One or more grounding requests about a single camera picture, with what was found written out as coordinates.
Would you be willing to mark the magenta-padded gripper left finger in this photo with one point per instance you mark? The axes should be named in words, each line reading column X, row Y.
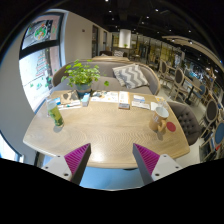
column 76, row 160

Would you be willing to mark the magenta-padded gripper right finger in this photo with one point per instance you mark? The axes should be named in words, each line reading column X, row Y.
column 148, row 160

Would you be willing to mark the green-labelled clear drink bottle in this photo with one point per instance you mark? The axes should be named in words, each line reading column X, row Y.
column 55, row 115

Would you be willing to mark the flat round red coaster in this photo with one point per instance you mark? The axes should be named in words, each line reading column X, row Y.
column 171, row 127

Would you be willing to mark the tan ceramic mug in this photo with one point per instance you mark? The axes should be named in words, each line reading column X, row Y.
column 160, row 116

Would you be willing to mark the grey tufted armchair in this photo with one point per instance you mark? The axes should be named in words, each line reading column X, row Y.
column 186, row 121

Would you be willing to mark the white leaflet stack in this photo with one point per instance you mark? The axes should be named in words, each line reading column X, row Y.
column 140, row 102

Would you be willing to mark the clear plastic cup with straw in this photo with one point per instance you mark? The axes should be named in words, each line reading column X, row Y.
column 162, row 102

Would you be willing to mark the small blue white box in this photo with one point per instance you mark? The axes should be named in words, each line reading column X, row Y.
column 86, row 99

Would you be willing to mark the yellow square table card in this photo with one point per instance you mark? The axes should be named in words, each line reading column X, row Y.
column 159, row 99

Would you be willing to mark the brown cardboard card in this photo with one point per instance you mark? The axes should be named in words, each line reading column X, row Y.
column 69, row 96

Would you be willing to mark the white orange paper box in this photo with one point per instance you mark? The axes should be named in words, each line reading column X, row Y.
column 124, row 99

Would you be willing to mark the printed menu leaflet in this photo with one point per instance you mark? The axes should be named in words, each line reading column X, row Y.
column 105, row 96

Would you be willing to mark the group of dining chairs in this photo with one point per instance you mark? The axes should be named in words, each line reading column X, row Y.
column 211, row 111

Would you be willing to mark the green potted plant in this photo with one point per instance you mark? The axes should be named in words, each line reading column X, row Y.
column 81, row 75

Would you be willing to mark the grey white chevron cushion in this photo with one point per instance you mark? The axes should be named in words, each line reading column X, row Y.
column 131, row 76

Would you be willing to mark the large window with decals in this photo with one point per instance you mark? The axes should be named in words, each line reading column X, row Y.
column 40, row 73

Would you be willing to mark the grey curved sofa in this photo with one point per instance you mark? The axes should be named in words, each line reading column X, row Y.
column 106, row 68

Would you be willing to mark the white round column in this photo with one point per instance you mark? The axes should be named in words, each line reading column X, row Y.
column 125, row 37

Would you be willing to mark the group of ceiling lights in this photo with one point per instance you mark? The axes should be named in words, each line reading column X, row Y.
column 156, row 10

